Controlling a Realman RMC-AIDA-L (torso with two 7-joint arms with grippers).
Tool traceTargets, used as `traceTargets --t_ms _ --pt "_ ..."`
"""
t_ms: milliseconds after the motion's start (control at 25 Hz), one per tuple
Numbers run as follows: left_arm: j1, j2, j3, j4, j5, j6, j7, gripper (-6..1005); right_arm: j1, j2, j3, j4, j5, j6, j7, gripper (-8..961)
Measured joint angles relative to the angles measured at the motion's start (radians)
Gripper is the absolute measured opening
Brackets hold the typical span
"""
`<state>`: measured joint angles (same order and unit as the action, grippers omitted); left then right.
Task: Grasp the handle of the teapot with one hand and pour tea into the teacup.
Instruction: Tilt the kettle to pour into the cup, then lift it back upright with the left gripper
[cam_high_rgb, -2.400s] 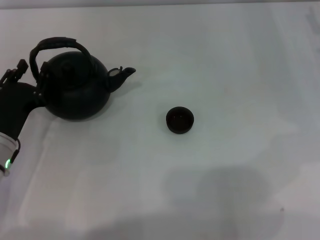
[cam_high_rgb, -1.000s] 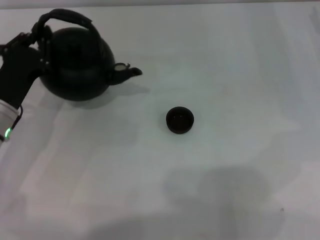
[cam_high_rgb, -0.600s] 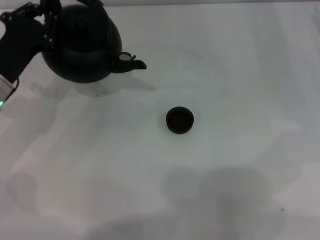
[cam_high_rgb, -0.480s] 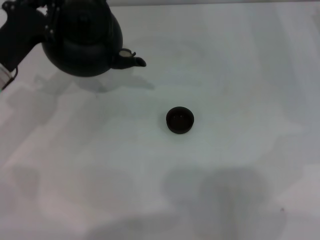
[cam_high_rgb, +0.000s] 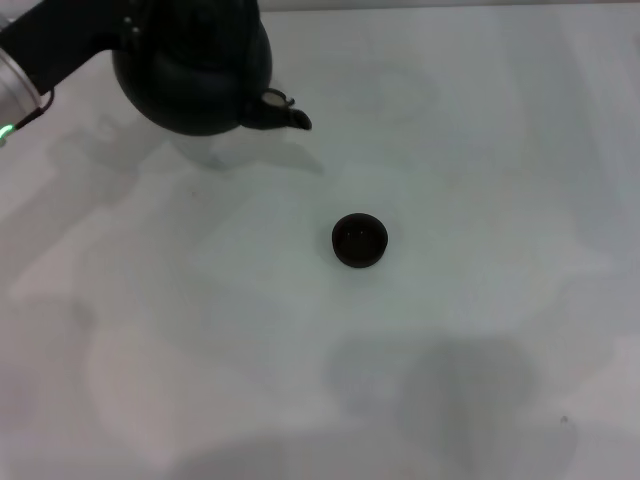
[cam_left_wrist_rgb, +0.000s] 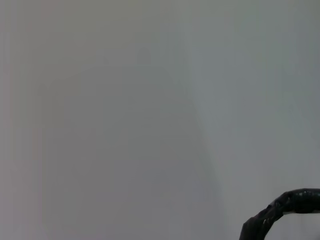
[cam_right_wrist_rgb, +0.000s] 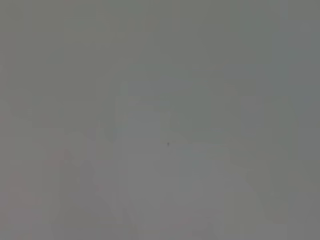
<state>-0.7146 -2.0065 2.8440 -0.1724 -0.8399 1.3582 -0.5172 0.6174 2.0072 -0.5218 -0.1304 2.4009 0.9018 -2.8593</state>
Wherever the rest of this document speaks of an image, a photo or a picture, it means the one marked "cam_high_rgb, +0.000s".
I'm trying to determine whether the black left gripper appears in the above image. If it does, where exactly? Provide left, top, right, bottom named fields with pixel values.
left=0, top=0, right=151, bottom=96

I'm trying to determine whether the black round teapot with handle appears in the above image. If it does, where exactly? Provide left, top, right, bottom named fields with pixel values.
left=111, top=0, right=314, bottom=139

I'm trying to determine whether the dark brown small teacup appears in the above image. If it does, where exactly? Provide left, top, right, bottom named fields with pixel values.
left=330, top=211, right=391, bottom=270

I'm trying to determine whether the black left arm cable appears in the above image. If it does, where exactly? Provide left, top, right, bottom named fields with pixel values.
left=0, top=88, right=55, bottom=141

